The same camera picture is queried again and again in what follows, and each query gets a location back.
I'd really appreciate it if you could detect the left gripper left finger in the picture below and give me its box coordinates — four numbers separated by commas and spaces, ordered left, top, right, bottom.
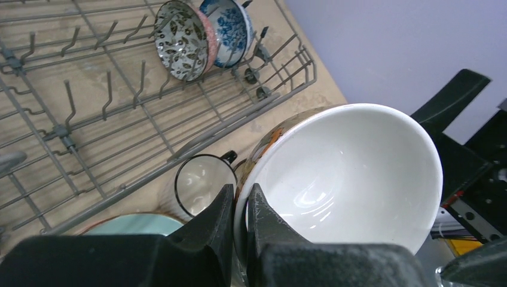
1, 184, 234, 286

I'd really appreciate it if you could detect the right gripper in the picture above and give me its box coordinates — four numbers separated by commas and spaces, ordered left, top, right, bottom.
411, 69, 506, 286

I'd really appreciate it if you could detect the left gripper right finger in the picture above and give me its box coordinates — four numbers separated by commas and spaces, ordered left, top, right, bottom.
246, 184, 428, 286

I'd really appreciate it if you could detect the brown floral pattern bowl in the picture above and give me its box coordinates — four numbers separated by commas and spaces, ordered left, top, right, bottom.
154, 1, 218, 81

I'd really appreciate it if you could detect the blue white pattern bowl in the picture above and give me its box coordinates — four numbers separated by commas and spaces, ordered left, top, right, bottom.
200, 0, 254, 68

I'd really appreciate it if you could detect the teal floral plate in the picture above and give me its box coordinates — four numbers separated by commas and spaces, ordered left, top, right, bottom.
80, 213, 184, 236

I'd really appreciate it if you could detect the white ribbed mug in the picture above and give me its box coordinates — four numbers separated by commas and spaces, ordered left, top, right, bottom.
158, 150, 237, 222

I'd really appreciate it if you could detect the grey wire dish rack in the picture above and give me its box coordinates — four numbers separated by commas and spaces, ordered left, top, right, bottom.
1, 1, 317, 244

